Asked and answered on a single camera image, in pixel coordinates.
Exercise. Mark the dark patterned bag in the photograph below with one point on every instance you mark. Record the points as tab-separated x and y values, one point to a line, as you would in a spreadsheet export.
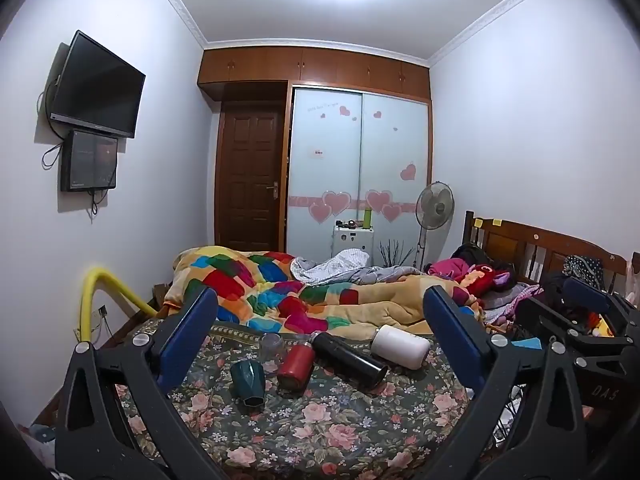
584	266

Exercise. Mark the grey striped blanket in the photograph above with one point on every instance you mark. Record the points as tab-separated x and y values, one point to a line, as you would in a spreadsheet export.
340	265

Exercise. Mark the brown wooden door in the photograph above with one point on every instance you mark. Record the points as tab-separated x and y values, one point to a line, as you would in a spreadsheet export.
250	175

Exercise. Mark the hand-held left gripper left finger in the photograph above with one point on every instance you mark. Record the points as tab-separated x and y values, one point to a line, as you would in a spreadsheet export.
191	330

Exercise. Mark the wall socket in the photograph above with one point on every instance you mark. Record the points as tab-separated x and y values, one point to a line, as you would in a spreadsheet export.
103	310

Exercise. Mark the clear glass cup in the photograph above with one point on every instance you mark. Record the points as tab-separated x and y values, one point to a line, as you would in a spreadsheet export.
272	347

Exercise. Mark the dried branches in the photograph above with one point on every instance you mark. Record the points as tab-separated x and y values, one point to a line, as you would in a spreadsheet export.
395	255

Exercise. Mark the purple striped pillow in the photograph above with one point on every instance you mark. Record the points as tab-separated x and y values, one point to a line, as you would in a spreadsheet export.
510	296

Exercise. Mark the teal flat object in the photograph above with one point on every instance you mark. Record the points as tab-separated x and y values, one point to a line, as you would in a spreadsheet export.
526	344

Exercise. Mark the black bag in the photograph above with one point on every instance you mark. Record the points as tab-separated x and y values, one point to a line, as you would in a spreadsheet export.
472	254

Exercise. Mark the yellow object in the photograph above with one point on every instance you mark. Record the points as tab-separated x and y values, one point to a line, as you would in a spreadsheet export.
605	327

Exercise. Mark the black thermos bottle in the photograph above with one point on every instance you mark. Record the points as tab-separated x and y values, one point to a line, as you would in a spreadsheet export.
347	357

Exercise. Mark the dark green cup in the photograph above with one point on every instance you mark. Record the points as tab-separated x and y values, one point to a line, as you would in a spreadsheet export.
247	380

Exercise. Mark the frosted wardrobe with hearts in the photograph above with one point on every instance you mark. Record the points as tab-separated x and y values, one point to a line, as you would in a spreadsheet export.
350	160

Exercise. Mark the wall-mounted black television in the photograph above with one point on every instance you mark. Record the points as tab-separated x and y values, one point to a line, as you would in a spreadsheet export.
97	85

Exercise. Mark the floral bed sheet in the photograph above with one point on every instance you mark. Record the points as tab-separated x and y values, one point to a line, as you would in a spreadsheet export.
320	425

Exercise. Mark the wooden bed headboard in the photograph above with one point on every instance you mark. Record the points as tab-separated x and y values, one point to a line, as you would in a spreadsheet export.
520	242

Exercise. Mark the small black wall monitor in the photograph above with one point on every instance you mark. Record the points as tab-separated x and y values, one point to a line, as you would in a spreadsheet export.
90	160

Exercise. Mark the standing electric fan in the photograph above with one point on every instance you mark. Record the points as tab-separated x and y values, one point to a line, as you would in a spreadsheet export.
435	205

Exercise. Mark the green bottle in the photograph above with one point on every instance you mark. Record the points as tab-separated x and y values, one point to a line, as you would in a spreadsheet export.
368	217

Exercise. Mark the red plush toy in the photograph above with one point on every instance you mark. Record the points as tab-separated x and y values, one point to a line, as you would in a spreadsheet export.
482	279

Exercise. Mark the yellow foam pipe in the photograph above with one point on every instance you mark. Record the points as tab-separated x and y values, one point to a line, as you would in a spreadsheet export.
95	285

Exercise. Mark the white plastic bottle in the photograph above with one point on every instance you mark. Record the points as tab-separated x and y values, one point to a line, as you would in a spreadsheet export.
400	346

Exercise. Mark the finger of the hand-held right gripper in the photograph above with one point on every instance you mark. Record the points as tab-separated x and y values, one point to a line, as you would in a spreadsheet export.
591	297
600	342

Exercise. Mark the red cup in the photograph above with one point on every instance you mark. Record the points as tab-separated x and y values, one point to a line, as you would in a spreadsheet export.
295	367

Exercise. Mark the colourful patchwork quilt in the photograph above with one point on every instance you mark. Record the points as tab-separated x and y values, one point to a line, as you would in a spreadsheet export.
280	295

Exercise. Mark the wooden overhead cabinets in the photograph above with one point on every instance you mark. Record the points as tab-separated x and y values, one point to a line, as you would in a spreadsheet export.
310	67

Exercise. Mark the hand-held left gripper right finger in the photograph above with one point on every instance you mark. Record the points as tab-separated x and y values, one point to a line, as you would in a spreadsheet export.
450	337

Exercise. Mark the pink clothing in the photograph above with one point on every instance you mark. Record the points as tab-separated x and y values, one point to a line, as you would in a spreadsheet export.
447	267

